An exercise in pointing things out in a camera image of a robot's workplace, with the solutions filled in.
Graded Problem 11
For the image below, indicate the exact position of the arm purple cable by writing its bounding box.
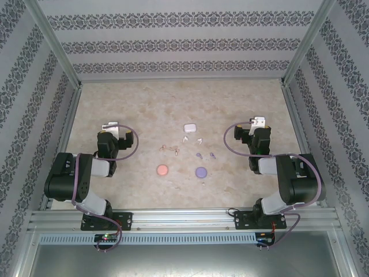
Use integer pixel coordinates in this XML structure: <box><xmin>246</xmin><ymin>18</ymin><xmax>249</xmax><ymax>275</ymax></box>
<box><xmin>70</xmin><ymin>123</ymin><xmax>141</xmax><ymax>254</ymax></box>
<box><xmin>224</xmin><ymin>121</ymin><xmax>323</xmax><ymax>250</ymax></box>

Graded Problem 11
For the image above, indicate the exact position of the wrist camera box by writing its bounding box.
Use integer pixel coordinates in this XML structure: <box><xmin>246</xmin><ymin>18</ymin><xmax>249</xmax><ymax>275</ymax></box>
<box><xmin>101</xmin><ymin>121</ymin><xmax>119</xmax><ymax>140</ymax></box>
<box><xmin>248</xmin><ymin>116</ymin><xmax>266</xmax><ymax>136</ymax></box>

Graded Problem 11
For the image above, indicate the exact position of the grey sheet metal shelf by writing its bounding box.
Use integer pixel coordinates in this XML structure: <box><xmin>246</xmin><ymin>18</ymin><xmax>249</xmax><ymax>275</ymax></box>
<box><xmin>17</xmin><ymin>230</ymin><xmax>358</xmax><ymax>277</ymax></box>

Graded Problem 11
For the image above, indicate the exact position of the aluminium table side rail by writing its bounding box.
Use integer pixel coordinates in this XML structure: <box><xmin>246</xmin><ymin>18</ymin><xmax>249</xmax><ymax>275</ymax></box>
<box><xmin>281</xmin><ymin>82</ymin><xmax>329</xmax><ymax>208</ymax></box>
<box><xmin>39</xmin><ymin>82</ymin><xmax>84</xmax><ymax>211</ymax></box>

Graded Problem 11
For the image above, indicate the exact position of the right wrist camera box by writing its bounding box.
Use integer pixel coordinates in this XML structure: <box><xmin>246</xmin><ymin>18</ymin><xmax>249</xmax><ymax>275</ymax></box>
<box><xmin>248</xmin><ymin>116</ymin><xmax>266</xmax><ymax>136</ymax></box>

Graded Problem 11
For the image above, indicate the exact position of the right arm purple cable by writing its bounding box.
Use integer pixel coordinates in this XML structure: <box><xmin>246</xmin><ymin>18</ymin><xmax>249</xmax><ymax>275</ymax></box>
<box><xmin>224</xmin><ymin>121</ymin><xmax>323</xmax><ymax>250</ymax></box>

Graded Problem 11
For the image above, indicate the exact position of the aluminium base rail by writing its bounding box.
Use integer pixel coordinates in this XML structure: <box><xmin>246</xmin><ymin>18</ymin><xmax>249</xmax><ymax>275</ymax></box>
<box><xmin>27</xmin><ymin>209</ymin><xmax>338</xmax><ymax>232</ymax></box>

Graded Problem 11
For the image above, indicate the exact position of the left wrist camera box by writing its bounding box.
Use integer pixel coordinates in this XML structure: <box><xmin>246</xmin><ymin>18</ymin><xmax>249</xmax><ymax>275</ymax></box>
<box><xmin>101</xmin><ymin>121</ymin><xmax>119</xmax><ymax>140</ymax></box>

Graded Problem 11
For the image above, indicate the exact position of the aluminium frame post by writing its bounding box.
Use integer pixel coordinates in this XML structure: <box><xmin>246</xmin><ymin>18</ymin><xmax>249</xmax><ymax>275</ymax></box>
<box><xmin>22</xmin><ymin>0</ymin><xmax>83</xmax><ymax>90</ymax></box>
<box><xmin>281</xmin><ymin>0</ymin><xmax>337</xmax><ymax>87</ymax></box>

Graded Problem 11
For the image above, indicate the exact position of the slotted grey cable duct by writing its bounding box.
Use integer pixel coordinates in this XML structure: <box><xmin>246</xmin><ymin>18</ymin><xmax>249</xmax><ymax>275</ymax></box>
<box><xmin>39</xmin><ymin>233</ymin><xmax>257</xmax><ymax>245</ymax></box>

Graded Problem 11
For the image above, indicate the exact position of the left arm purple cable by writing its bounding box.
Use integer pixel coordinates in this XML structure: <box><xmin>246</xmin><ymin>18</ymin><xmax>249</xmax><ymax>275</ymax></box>
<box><xmin>70</xmin><ymin>123</ymin><xmax>141</xmax><ymax>254</ymax></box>

